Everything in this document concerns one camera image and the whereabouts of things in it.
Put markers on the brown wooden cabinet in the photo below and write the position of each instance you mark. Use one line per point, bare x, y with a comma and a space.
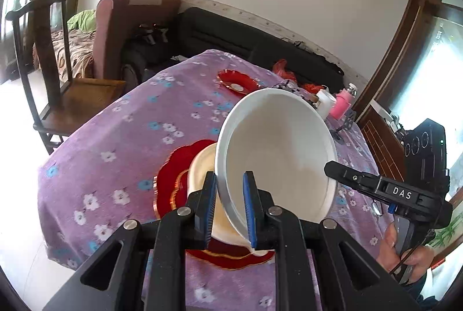
383, 144

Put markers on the pink bottle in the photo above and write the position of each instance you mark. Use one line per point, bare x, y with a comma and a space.
342, 105

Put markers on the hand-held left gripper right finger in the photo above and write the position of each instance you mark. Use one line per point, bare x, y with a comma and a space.
249, 213

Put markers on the cream bowl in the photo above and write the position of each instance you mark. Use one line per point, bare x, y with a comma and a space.
200, 166

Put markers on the black metal stand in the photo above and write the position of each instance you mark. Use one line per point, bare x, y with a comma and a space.
347, 123

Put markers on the red plastic bag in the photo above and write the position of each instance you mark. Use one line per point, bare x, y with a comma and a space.
284, 70

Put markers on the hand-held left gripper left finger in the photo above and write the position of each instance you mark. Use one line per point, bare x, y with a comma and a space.
211, 213

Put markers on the large red flower-shaped plate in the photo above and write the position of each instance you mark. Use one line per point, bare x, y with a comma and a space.
173, 159

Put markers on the patterned fabric pouch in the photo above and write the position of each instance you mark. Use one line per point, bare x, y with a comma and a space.
293, 88

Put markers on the white cup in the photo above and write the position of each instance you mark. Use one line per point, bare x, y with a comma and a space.
325, 101

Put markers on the white bowl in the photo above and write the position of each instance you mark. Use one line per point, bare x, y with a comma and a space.
282, 152

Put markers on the person's right hand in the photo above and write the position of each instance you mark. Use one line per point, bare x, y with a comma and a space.
389, 249

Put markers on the brown pink armchair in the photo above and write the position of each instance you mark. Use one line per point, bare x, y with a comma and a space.
112, 36

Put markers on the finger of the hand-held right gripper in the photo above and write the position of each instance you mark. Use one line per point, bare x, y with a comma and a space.
351, 177

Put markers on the black sofa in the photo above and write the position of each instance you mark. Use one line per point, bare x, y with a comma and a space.
217, 32

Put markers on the dark wooden chair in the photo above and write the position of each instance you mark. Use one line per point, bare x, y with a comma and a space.
90, 90

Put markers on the black backpack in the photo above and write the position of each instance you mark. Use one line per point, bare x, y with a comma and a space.
144, 54

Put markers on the brown patterned blanket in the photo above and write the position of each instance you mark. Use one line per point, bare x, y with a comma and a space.
77, 50

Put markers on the purple floral tablecloth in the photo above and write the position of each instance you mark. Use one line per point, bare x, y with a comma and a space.
119, 137

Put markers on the green cloth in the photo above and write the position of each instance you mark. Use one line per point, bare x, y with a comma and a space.
83, 20

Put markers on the wooden door frame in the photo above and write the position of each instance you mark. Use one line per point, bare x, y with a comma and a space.
398, 43

